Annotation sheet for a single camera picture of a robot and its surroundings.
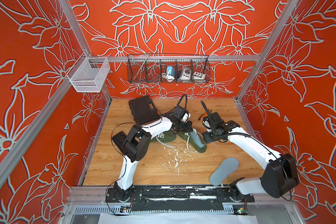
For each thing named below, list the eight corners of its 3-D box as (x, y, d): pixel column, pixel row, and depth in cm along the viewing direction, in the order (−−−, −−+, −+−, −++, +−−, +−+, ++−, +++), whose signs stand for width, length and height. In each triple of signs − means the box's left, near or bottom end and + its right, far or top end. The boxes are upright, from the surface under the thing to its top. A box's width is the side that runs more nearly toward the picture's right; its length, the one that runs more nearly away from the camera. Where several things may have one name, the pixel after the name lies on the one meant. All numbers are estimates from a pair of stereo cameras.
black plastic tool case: (137, 127, 101) (136, 124, 98) (128, 103, 117) (127, 100, 114) (161, 119, 106) (160, 116, 103) (149, 97, 122) (149, 94, 119)
